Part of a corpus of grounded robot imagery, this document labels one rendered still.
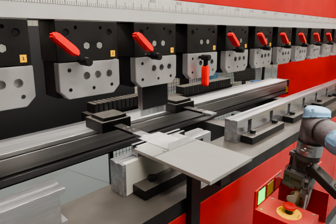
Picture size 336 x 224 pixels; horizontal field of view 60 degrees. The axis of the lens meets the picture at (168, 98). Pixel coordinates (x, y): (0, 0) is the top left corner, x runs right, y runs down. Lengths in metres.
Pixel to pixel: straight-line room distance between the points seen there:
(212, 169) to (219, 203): 0.30
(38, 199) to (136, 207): 0.24
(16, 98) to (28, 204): 0.23
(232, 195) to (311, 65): 2.00
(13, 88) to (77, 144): 0.46
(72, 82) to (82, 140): 0.41
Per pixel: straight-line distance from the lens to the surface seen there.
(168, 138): 0.89
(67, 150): 1.01
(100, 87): 0.69
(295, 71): 2.93
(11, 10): 0.61
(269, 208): 1.02
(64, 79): 0.64
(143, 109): 0.83
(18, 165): 0.96
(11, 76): 0.61
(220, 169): 0.72
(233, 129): 1.22
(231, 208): 1.08
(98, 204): 0.83
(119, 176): 0.83
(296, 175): 1.03
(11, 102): 0.61
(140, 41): 0.71
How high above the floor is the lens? 1.31
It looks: 13 degrees down
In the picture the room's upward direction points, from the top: straight up
